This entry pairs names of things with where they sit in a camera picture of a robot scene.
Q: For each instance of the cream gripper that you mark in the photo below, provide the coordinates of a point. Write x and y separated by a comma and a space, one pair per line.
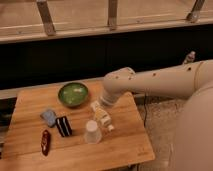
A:
99, 113

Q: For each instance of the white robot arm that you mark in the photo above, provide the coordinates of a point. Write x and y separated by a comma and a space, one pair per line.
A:
193, 82

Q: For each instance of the green ceramic bowl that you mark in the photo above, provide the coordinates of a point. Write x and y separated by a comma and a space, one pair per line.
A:
73, 94

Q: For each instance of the white small bottle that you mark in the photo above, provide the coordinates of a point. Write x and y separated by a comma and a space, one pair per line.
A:
107, 124

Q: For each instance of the wooden cutting board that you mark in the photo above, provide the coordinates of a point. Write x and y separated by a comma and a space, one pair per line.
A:
127, 144

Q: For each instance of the blue crumpled cloth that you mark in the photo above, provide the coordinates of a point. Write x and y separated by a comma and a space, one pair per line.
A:
49, 117

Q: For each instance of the middle metal railing post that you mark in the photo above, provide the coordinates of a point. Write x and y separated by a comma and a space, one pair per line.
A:
112, 14

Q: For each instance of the metal railing post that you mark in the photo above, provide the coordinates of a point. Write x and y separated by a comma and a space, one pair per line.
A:
193, 15
45, 15
112, 14

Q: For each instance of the left metal railing post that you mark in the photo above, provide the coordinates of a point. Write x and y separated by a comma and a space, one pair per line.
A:
45, 15

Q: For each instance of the right metal railing post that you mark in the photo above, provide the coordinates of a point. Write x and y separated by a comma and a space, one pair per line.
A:
193, 15

